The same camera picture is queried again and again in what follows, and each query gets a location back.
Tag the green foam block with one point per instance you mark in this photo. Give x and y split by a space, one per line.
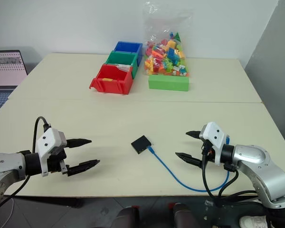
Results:
168 83

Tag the small clear plastic bag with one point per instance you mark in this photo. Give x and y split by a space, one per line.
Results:
125 68

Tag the dark rounded shape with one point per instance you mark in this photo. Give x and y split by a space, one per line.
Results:
128 218
184 217

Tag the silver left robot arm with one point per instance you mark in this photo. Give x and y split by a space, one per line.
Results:
4 164

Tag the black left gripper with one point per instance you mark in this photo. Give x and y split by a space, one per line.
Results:
55 161

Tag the small black square device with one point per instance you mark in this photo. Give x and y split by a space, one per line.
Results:
141 144

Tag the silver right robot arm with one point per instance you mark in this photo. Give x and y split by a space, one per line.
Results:
263 171

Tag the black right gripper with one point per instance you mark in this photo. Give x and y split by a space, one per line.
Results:
208 155

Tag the open laptop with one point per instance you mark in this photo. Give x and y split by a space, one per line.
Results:
6 69

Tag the blue plastic bin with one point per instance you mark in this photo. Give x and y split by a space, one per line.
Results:
128 47

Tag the green plastic bin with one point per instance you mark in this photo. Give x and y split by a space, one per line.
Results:
122 58

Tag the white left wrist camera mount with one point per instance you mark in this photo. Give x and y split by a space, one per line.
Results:
48 140

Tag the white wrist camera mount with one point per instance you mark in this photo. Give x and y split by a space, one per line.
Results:
48 140
215 135

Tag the small yellow block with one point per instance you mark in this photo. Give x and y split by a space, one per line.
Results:
107 79

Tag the red plastic bin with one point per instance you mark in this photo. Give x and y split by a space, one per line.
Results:
114 86

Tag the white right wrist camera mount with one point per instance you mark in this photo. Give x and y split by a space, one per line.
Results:
215 135

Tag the clear bag of colourful blocks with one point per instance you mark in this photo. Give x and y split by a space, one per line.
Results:
167 57

